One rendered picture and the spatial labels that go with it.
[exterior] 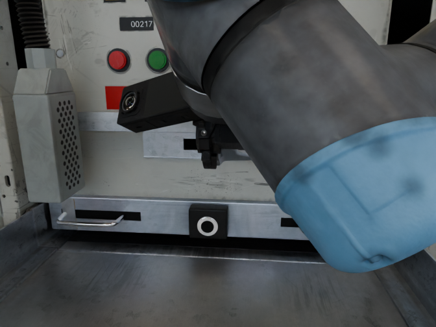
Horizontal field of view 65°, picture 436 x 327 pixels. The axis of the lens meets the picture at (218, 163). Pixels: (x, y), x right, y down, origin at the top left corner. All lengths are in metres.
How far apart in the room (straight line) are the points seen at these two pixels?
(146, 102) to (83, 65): 0.24
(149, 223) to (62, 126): 0.21
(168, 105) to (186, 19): 0.16
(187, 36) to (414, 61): 0.10
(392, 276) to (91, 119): 0.48
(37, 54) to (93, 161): 0.19
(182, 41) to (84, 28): 0.41
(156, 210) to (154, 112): 0.27
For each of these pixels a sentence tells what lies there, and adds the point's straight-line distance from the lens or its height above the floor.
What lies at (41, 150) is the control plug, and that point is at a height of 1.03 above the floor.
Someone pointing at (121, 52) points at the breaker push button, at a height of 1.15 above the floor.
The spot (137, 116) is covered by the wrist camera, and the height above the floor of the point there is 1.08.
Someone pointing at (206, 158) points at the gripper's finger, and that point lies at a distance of 0.36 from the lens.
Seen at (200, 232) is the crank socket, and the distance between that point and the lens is 0.54.
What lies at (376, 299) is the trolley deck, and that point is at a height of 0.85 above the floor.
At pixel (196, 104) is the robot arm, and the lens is 0.25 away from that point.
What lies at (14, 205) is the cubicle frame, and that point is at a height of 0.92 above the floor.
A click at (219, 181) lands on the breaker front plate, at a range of 0.54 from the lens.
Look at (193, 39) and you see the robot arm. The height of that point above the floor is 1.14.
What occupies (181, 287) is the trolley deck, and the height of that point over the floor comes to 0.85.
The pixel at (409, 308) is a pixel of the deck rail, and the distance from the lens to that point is 0.50.
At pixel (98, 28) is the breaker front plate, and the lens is 0.56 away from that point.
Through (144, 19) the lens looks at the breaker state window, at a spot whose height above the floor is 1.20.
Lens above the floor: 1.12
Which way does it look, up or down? 15 degrees down
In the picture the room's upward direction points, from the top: straight up
